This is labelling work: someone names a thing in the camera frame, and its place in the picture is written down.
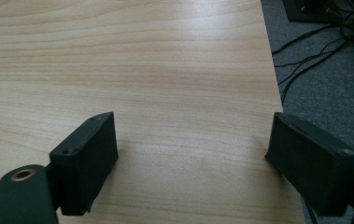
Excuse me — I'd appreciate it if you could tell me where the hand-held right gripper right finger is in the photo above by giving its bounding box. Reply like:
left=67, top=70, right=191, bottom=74
left=264, top=111, right=354, bottom=217

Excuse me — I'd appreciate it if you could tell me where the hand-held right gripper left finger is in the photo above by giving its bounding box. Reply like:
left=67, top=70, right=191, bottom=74
left=49, top=111, right=120, bottom=217

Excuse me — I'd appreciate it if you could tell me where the dark flat box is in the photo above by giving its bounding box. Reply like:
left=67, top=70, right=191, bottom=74
left=281, top=0, right=354, bottom=24

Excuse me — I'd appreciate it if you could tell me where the black cable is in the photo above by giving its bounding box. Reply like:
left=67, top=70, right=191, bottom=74
left=271, top=23, right=342, bottom=57
left=277, top=40, right=352, bottom=106
left=274, top=37, right=346, bottom=69

